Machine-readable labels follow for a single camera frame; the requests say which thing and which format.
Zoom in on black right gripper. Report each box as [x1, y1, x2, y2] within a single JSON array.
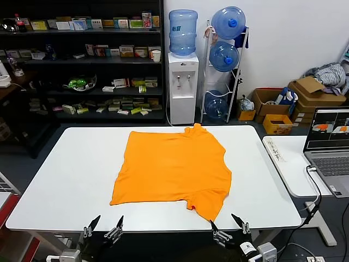
[[209, 213, 259, 260]]

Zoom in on white laptop cable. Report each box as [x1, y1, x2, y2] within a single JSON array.
[[299, 164, 322, 211]]

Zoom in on stacked flat cardboard boxes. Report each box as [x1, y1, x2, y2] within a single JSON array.
[[291, 105, 317, 128]]

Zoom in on crumpled plastic bag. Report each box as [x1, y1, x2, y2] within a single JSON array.
[[239, 95, 255, 111]]

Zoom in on white kitchen appliance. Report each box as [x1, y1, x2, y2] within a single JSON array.
[[0, 59, 12, 88]]

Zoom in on blue and white bag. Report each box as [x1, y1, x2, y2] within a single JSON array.
[[275, 87, 299, 106]]

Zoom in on purple bottle white base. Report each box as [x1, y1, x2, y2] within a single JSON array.
[[7, 53, 25, 77]]

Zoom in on large yellow box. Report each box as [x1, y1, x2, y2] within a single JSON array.
[[263, 114, 294, 135]]

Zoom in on white wire jug rack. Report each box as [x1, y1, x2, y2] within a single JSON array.
[[200, 19, 250, 123]]

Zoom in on white water dispenser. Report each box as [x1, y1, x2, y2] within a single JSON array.
[[167, 51, 200, 126]]

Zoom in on black clamp stand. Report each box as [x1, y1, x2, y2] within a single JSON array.
[[230, 68, 244, 121]]

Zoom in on black cable with adapter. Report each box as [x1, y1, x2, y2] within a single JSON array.
[[278, 204, 320, 257]]

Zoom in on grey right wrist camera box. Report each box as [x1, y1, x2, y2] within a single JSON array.
[[257, 242, 278, 262]]

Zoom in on small yellow box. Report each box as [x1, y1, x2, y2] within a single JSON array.
[[237, 108, 257, 121]]

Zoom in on orange t-shirt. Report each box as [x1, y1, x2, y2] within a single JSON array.
[[109, 123, 232, 222]]

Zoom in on blue hanging cloth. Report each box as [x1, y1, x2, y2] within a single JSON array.
[[234, 26, 250, 49]]

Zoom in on shiny dark round object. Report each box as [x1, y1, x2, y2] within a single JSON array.
[[1, 18, 17, 33]]

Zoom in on grey laptop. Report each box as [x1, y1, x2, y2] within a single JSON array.
[[303, 106, 349, 199]]

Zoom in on blue bottle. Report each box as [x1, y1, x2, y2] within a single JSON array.
[[45, 43, 57, 61]]

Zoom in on orange and white box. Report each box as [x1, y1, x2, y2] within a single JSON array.
[[119, 45, 135, 57]]

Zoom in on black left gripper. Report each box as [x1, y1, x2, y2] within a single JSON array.
[[79, 215, 124, 262]]

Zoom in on pale green plastic item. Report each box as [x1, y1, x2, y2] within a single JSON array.
[[340, 40, 349, 77]]

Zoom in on pile of grey clothes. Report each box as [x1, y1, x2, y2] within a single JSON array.
[[304, 62, 347, 88]]

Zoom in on blue water jug with sticker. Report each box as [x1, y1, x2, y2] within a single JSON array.
[[169, 9, 197, 57]]

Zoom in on blue and white box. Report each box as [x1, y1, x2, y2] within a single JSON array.
[[71, 18, 88, 31]]

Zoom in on tall pink colourful box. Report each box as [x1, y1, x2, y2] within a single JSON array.
[[141, 12, 153, 28]]

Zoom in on open brown cardboard box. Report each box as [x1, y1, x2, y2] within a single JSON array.
[[252, 87, 291, 124]]

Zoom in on red and white cart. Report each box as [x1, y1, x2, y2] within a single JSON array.
[[0, 190, 40, 262]]

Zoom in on black shelf unit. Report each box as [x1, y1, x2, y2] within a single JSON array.
[[0, 0, 166, 123]]

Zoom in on cardboard box with open flap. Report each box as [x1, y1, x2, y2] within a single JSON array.
[[288, 75, 347, 109]]

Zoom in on beige hanging cloth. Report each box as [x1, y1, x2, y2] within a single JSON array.
[[204, 23, 218, 46]]

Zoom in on bowl with green items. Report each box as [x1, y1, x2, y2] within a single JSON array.
[[63, 73, 98, 91]]

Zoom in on cola bottle red cap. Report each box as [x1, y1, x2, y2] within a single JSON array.
[[14, 13, 27, 33]]

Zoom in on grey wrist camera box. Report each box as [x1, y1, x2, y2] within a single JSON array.
[[58, 248, 82, 262], [257, 242, 278, 262]]

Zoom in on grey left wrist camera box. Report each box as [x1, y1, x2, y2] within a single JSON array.
[[58, 248, 82, 262]]

